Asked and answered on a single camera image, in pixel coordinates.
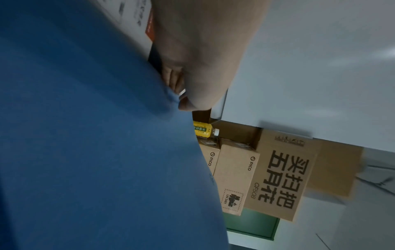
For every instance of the person's left hand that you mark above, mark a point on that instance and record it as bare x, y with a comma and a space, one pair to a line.
203, 48

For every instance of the gray blue folder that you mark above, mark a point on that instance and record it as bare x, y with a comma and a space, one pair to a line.
92, 146

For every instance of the yellow drink bottle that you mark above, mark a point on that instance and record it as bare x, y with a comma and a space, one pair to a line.
203, 129

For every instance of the low brown cardboard box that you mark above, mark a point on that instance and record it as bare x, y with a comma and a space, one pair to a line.
237, 131

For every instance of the cardboard box black logo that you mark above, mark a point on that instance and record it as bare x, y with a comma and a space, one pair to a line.
234, 175
211, 158

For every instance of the large printed cardboard box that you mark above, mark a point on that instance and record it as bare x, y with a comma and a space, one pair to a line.
284, 175

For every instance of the plain cardboard box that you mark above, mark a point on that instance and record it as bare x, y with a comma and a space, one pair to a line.
336, 168

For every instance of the green cabinet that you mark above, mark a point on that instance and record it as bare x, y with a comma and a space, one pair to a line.
253, 224

